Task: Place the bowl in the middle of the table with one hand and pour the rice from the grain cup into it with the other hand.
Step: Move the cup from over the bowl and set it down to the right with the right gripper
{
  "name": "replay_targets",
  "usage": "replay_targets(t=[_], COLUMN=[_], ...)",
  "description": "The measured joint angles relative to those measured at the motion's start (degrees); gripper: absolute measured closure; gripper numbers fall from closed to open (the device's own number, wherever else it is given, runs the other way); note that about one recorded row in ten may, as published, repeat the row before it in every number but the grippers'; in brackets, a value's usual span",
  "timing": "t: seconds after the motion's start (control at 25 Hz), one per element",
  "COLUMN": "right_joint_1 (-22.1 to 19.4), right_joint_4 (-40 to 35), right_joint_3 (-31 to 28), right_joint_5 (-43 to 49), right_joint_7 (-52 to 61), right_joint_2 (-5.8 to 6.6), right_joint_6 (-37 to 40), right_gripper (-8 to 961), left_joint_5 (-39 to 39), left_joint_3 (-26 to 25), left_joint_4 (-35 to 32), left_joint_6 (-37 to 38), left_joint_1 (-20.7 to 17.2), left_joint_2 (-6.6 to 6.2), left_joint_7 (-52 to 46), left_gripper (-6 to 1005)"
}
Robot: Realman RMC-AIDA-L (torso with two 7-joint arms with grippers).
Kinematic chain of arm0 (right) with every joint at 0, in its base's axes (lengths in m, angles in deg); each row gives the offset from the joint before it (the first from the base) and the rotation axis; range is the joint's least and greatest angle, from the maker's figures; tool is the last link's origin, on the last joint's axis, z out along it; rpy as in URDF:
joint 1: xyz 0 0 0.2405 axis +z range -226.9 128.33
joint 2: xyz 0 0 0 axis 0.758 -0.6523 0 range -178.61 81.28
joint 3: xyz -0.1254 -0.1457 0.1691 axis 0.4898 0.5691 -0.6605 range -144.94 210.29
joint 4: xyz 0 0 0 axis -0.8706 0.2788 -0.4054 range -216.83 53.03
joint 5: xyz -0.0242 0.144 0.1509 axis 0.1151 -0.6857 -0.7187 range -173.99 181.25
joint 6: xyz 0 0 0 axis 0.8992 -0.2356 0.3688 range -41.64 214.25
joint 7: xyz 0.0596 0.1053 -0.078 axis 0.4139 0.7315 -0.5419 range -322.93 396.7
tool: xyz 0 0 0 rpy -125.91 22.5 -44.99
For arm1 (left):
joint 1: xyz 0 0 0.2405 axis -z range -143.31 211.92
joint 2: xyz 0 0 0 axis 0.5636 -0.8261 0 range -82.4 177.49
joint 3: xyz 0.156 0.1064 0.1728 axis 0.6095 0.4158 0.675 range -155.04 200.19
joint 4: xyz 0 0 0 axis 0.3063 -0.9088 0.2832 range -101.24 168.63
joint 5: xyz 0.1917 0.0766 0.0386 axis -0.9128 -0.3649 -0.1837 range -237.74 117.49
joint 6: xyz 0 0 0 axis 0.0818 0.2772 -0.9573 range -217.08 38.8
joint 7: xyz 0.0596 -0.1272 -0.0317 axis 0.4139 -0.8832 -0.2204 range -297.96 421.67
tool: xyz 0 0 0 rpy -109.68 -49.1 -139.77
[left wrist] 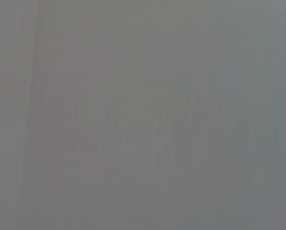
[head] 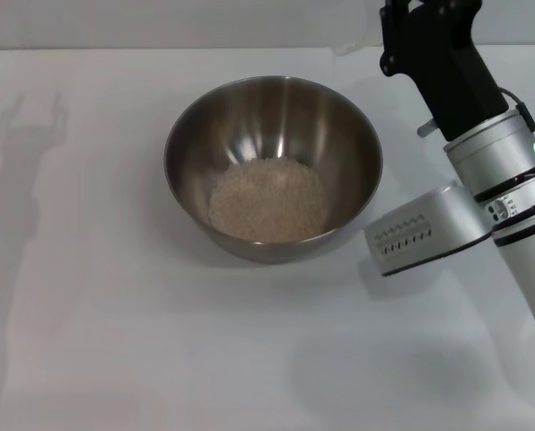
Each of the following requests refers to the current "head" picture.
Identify stainless steel mixing bowl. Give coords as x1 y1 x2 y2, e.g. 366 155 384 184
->
162 75 384 264

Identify white rice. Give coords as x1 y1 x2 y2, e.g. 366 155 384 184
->
207 157 330 242

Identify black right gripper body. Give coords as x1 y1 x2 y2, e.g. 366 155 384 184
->
379 0 510 143

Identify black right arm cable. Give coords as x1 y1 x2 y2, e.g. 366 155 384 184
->
498 87 535 154

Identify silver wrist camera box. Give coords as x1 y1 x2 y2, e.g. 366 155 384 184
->
364 185 494 277

